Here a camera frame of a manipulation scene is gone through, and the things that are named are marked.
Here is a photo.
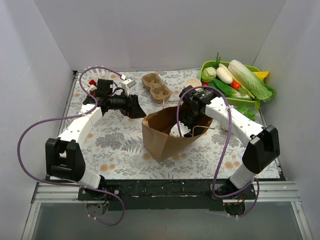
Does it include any brown paper bag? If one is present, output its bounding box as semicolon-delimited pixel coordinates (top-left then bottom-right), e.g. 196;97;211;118
142;106;213;163

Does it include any brown pulp cup carrier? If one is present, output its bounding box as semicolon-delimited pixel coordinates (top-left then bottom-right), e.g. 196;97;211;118
141;73;171;104

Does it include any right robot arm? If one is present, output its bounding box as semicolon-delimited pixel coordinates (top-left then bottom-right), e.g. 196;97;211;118
169;85;280;199

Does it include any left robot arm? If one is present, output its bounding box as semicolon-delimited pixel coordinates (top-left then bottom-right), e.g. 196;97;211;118
45;79;146;200

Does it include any white paper cup stack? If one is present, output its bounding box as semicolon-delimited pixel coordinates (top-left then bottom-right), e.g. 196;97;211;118
184;78;202;88

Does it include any floral patterned table mat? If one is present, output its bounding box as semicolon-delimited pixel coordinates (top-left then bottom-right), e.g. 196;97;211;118
67;69;245;179

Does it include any green bok choy toy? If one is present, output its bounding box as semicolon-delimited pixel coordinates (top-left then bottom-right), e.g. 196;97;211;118
208;78;242;98

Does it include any round green cabbage toy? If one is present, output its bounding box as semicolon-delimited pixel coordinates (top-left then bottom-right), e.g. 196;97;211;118
201;67;217;83

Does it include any red plastic straw cup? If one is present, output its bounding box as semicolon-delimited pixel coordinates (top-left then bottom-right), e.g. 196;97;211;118
89;79;97;86

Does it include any white radish toy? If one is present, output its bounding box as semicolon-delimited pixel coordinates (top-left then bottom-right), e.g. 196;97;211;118
216;63;233;85

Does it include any orange carrot toy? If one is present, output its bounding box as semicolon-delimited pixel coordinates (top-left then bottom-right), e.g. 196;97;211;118
230;80;241;91

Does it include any white wrapped straws bundle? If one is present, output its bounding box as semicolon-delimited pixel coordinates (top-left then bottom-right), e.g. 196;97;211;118
82;68;109;92

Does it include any green vegetable tray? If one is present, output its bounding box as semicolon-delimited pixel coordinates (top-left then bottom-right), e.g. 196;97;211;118
199;60;263;107

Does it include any small bok choy toy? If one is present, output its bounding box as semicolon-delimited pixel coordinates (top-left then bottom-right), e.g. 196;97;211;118
221;105;256;131

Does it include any napa cabbage toy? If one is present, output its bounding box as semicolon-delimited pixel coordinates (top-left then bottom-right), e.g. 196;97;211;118
228;60;277;102

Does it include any yellow pepper toy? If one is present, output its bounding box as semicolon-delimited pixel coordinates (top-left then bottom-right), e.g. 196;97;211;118
253;71;269;82

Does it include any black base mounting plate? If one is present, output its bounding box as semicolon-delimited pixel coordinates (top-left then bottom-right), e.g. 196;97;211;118
77;179;258;212

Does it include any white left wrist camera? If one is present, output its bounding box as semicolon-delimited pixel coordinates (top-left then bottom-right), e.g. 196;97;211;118
120;74;137;96

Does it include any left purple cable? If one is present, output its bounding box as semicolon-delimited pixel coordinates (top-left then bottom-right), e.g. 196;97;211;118
16;65;128;227

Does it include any purple cable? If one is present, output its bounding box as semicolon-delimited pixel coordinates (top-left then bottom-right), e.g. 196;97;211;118
16;65;128;227
176;85;260;219

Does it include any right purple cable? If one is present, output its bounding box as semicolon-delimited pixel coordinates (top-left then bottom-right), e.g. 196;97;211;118
176;85;260;219

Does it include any aluminium frame rail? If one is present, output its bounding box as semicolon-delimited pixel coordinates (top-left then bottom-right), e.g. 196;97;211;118
23;179;313;240

